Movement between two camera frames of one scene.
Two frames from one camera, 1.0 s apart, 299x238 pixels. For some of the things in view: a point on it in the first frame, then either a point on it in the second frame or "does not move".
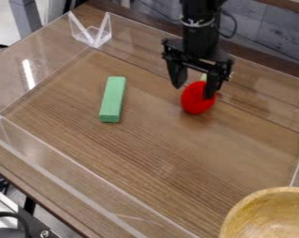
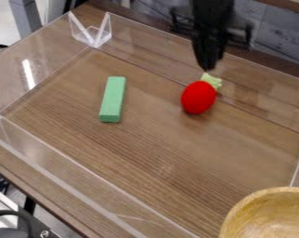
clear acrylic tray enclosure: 95,137 does not move
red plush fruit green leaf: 192,97 does not move
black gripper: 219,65 → 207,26
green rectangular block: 112,102 does not move
